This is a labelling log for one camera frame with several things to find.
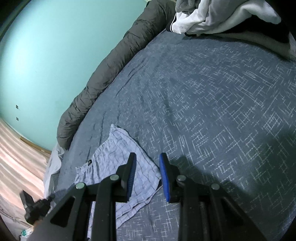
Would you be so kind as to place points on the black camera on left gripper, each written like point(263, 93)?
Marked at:
point(26, 199)

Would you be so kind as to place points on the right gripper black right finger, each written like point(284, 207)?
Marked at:
point(206, 212)

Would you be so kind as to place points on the pink curtain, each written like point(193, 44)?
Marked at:
point(22, 168)

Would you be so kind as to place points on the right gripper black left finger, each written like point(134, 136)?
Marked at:
point(69, 219)

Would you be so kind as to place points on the dark grey rolled duvet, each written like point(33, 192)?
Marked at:
point(147, 26)

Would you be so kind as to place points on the blue patterned bed sheet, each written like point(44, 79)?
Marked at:
point(222, 110)

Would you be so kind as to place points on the stack of folded clothes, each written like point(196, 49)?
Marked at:
point(267, 23)

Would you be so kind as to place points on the light grey pillow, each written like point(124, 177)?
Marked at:
point(52, 172)

